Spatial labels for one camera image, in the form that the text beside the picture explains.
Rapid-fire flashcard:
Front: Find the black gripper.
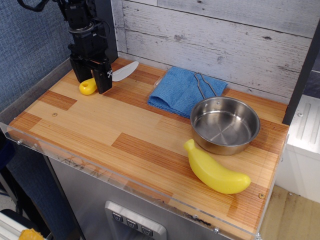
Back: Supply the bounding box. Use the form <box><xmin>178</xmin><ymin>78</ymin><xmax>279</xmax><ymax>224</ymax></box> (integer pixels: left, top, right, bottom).
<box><xmin>68</xmin><ymin>17</ymin><xmax>113</xmax><ymax>94</ymax></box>

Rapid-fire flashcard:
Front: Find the yellow handled white toy knife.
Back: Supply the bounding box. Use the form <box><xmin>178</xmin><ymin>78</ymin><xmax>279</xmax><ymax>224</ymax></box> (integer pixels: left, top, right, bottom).
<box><xmin>78</xmin><ymin>61</ymin><xmax>139</xmax><ymax>96</ymax></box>

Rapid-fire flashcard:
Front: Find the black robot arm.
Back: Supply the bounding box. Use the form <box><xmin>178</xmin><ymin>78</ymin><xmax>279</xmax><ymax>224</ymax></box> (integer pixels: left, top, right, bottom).
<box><xmin>57</xmin><ymin>0</ymin><xmax>113</xmax><ymax>94</ymax></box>

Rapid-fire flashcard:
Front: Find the clear acrylic counter guard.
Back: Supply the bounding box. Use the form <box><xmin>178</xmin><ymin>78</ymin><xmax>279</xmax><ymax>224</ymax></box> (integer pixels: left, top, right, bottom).
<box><xmin>1</xmin><ymin>113</ymin><xmax>288</xmax><ymax>240</ymax></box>

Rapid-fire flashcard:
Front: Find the blue folded cloth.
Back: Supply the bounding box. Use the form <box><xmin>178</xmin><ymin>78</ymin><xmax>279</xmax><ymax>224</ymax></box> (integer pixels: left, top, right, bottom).
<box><xmin>147</xmin><ymin>66</ymin><xmax>228</xmax><ymax>118</ymax></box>

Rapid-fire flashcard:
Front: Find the stainless steel cabinet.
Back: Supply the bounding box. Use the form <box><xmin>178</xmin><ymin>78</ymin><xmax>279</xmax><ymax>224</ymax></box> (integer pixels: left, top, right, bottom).
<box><xmin>46</xmin><ymin>157</ymin><xmax>229</xmax><ymax>240</ymax></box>

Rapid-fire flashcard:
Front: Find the stainless steel pan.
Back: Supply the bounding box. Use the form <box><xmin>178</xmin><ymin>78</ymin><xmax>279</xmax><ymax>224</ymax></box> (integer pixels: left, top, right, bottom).
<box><xmin>190</xmin><ymin>72</ymin><xmax>261</xmax><ymax>156</ymax></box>

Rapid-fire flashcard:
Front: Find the silver button control panel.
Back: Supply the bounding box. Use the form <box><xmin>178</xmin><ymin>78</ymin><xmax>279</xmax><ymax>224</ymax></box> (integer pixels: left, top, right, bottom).
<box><xmin>104</xmin><ymin>200</ymin><xmax>167</xmax><ymax>240</ymax></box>

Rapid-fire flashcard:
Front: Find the yellow toy banana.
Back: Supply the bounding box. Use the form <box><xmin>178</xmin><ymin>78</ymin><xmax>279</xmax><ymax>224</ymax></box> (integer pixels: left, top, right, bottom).
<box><xmin>183</xmin><ymin>139</ymin><xmax>251</xmax><ymax>194</ymax></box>

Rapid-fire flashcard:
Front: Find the yellow object bottom left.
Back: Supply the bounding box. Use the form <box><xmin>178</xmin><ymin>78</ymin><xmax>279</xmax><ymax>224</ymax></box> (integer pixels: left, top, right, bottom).
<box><xmin>18</xmin><ymin>228</ymin><xmax>45</xmax><ymax>240</ymax></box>

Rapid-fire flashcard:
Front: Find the white appliance at right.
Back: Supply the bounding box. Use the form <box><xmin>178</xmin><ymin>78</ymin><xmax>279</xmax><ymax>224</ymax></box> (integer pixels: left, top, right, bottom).
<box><xmin>275</xmin><ymin>95</ymin><xmax>320</xmax><ymax>202</ymax></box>

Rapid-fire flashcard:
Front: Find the black back corner post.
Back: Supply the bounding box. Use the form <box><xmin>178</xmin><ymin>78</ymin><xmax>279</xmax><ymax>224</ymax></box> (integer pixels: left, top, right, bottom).
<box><xmin>95</xmin><ymin>0</ymin><xmax>118</xmax><ymax>63</ymax></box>

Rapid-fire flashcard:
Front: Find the black corrugated cable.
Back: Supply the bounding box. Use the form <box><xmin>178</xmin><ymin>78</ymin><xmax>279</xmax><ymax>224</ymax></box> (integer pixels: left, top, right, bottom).
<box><xmin>16</xmin><ymin>0</ymin><xmax>50</xmax><ymax>13</ymax></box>

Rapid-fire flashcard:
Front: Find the black vertical post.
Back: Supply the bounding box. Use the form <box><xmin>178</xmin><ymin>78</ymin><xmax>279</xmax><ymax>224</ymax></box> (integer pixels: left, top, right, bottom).
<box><xmin>281</xmin><ymin>0</ymin><xmax>320</xmax><ymax>125</ymax></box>

